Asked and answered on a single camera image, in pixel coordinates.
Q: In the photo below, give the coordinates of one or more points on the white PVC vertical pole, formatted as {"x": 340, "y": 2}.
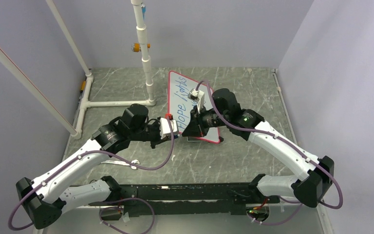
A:
{"x": 143, "y": 41}

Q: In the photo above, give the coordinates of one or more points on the pink-framed whiteboard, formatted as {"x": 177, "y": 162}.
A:
{"x": 179, "y": 105}

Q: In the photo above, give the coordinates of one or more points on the silver open-end wrench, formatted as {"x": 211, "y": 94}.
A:
{"x": 122, "y": 163}

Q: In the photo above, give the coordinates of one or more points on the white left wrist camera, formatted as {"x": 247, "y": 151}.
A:
{"x": 166, "y": 127}

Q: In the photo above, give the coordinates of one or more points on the orange yellow pole clamp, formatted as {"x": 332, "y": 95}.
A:
{"x": 136, "y": 47}

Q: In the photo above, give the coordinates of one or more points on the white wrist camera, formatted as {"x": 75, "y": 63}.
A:
{"x": 166, "y": 127}
{"x": 198, "y": 97}

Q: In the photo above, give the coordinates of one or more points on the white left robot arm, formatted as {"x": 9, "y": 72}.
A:
{"x": 47, "y": 197}

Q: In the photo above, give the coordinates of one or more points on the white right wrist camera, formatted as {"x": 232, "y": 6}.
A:
{"x": 198, "y": 97}

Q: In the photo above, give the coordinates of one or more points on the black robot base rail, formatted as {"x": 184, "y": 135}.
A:
{"x": 184, "y": 199}

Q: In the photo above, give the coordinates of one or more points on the blue pole clip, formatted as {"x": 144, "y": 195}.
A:
{"x": 143, "y": 8}

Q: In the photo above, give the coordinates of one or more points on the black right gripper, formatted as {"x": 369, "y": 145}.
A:
{"x": 193, "y": 129}

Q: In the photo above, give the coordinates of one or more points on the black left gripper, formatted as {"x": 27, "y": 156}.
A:
{"x": 158, "y": 140}

